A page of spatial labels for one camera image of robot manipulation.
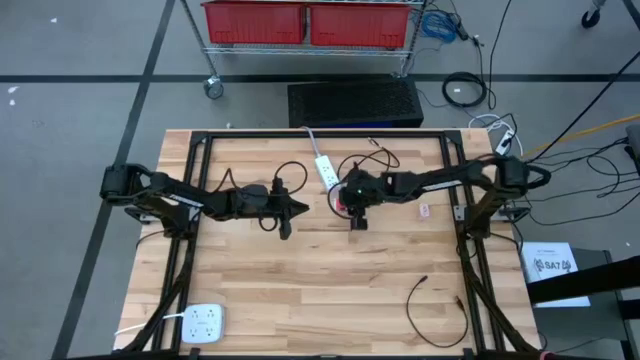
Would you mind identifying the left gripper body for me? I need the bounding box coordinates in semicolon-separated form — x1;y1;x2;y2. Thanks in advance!
267;175;298;242

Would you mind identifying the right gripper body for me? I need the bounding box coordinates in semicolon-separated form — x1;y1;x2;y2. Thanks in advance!
339;167;389;232

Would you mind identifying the long white power strip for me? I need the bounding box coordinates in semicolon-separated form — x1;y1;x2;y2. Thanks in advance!
302;125;342;194

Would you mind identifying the black USB cable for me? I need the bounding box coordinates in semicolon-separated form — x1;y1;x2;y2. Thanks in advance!
405;274;470;350
336;136;402;197

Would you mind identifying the black perforated computer case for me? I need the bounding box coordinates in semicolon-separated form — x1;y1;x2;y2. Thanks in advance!
286;76;426;130

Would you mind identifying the square white outlet hub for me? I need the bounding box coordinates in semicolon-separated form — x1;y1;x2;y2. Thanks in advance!
113;302;227;346

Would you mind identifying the white floor power strip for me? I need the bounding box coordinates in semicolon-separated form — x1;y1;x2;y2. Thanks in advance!
467;113;525;157

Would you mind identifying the red plastic storage bin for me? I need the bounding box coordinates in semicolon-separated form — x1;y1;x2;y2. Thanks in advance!
200;0;308;46
308;1;413;50

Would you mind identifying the black power adapter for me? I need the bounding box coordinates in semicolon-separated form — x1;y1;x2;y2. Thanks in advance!
447;10;485;49

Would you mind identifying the white printed paper sheet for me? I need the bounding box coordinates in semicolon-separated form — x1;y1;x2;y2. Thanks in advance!
519;241;592;308

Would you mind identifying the black metal beam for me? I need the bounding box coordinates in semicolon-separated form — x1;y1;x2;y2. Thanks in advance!
526;254;640;306

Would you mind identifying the grey side table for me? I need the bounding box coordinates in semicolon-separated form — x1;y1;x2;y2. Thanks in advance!
537;247;632;360

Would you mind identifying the black caster wheel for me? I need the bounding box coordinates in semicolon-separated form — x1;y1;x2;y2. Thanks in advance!
579;0;602;30

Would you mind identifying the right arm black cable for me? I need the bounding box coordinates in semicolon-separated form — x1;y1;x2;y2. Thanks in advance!
326;180;352;222

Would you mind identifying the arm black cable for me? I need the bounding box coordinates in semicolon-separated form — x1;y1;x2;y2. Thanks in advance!
326;180;352;222
271;159;310;197

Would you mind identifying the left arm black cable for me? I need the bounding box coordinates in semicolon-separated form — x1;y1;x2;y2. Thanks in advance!
271;159;310;197

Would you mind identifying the black aluminium table frame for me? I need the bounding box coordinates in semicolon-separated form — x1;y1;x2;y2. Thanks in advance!
118;128;545;360

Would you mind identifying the black cable coil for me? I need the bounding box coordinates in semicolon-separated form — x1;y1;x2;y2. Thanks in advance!
441;70;489;109

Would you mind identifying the chrome wire shelf rack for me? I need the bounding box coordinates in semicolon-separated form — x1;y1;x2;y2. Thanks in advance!
178;0;430;100

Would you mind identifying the thin black floor cable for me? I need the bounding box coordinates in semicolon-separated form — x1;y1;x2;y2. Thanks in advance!
485;0;514;111

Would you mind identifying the blue cable coil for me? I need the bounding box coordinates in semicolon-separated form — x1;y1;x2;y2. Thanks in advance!
420;9;459;44

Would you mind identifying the thick black floor cable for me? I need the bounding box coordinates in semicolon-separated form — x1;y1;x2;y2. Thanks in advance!
523;49;640;165

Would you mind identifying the yellow floor cable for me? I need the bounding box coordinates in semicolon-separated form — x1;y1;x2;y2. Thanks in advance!
533;112;640;157

